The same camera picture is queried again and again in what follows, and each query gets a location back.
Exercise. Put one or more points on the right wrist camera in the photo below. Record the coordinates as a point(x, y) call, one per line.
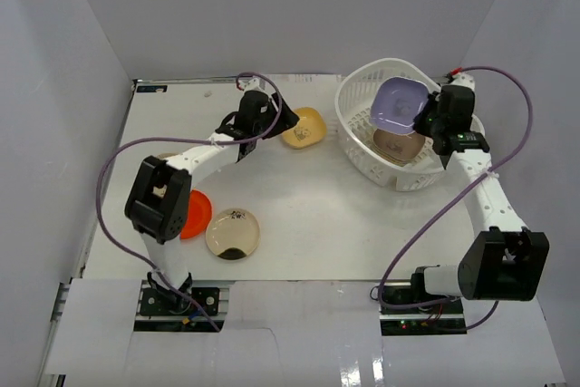
point(463, 79)

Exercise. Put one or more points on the brown square panda plate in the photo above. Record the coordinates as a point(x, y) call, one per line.
point(399, 149)

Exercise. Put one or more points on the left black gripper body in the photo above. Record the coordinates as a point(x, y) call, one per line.
point(281, 116)

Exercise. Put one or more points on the yellow square plate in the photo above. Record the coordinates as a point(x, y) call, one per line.
point(310, 129)

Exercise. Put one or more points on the white plastic basket bin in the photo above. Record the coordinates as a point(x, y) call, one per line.
point(352, 103)

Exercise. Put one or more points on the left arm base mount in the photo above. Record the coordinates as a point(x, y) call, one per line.
point(154, 306)

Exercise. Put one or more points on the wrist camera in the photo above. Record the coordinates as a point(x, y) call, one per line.
point(463, 79)
point(253, 84)

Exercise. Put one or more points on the purple square panda plate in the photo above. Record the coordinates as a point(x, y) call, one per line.
point(396, 104)

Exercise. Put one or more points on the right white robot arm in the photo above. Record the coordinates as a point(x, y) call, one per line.
point(506, 259)

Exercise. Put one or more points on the orange round plate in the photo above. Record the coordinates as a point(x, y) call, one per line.
point(199, 215)

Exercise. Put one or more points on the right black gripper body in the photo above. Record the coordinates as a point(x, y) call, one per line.
point(426, 122)

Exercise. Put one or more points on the cream round plate black mound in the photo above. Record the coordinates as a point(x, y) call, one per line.
point(233, 234)

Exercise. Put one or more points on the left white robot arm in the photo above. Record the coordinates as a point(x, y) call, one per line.
point(158, 204)

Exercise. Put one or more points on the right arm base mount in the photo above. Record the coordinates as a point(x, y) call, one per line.
point(425, 321)

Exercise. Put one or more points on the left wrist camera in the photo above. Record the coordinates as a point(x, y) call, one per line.
point(253, 84)

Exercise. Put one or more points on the cream round flower plate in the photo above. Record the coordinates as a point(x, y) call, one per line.
point(164, 156)

